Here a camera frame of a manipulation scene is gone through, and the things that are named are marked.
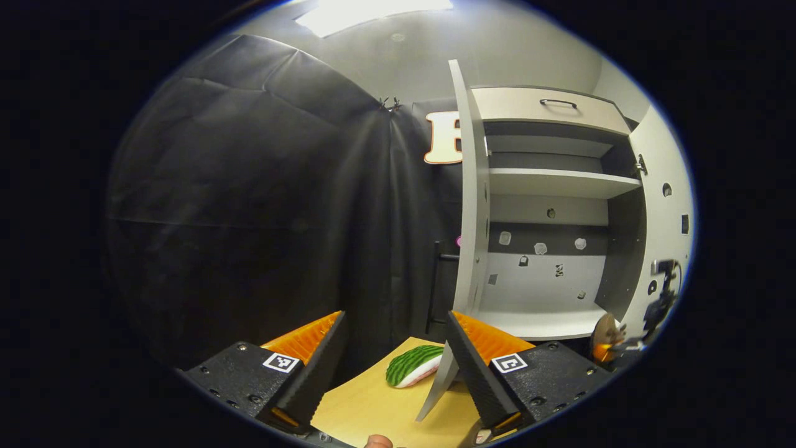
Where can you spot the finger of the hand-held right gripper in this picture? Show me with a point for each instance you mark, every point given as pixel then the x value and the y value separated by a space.
pixel 625 346

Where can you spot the black cloth clip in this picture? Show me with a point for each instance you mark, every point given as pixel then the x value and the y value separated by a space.
pixel 384 102
pixel 396 103

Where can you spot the white cabinet shelf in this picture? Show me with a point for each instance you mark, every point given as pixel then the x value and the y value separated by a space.
pixel 553 182

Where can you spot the white cabinet drawer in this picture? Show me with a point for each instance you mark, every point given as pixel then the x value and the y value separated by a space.
pixel 528 109

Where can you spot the watermelon slice toy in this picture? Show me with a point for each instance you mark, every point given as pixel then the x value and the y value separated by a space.
pixel 413 366

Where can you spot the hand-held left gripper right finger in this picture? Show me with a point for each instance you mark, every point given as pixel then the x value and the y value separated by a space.
pixel 482 379

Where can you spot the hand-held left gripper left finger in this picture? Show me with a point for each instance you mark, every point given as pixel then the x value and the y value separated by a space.
pixel 311 379

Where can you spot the white shoe cabinet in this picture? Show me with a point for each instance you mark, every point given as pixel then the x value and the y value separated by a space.
pixel 541 292

